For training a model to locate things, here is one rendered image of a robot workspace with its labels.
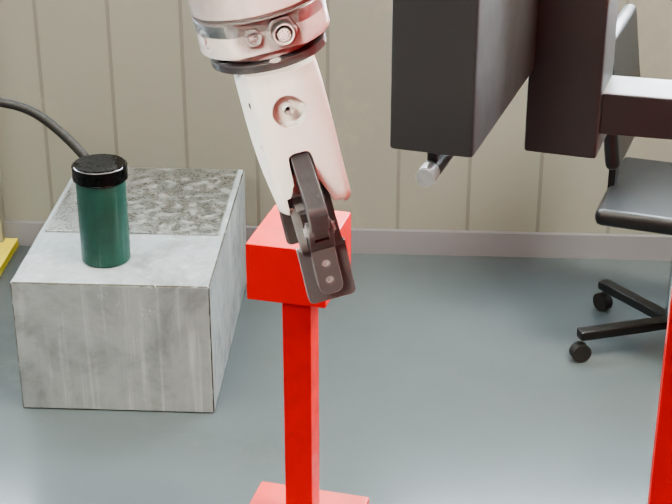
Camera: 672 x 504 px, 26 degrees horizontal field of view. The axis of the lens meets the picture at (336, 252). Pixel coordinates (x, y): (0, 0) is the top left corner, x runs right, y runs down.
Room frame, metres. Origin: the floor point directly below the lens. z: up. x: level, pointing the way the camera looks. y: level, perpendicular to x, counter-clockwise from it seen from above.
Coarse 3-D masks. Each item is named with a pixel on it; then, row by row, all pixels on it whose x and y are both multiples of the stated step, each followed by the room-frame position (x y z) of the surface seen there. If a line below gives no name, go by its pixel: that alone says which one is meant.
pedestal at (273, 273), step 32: (256, 256) 2.53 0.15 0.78; (288, 256) 2.51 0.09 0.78; (256, 288) 2.53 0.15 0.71; (288, 288) 2.51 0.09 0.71; (288, 320) 2.58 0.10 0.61; (288, 352) 2.58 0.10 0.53; (288, 384) 2.59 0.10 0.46; (288, 416) 2.59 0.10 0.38; (288, 448) 2.59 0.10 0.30; (288, 480) 2.59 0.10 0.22
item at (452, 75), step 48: (432, 0) 1.87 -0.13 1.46; (480, 0) 1.86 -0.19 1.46; (528, 0) 2.17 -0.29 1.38; (432, 48) 1.87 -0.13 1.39; (480, 48) 1.87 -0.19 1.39; (528, 48) 2.19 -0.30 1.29; (432, 96) 1.87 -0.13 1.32; (480, 96) 1.88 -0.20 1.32; (432, 144) 1.87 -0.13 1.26; (480, 144) 1.90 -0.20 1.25
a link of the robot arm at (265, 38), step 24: (312, 0) 0.87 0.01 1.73; (216, 24) 0.86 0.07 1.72; (240, 24) 0.85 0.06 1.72; (264, 24) 0.86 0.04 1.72; (288, 24) 0.85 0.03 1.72; (312, 24) 0.87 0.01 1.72; (216, 48) 0.86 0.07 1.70; (240, 48) 0.85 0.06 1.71; (264, 48) 0.86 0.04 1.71; (288, 48) 0.87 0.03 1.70
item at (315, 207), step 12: (300, 156) 0.85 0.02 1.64; (300, 168) 0.84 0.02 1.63; (312, 168) 0.84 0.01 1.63; (300, 180) 0.83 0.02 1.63; (312, 180) 0.83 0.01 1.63; (300, 192) 0.83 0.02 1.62; (312, 192) 0.82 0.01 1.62; (312, 204) 0.82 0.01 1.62; (324, 204) 0.82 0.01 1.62; (312, 216) 0.81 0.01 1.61; (324, 216) 0.82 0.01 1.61; (312, 228) 0.82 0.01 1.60; (324, 228) 0.82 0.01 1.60
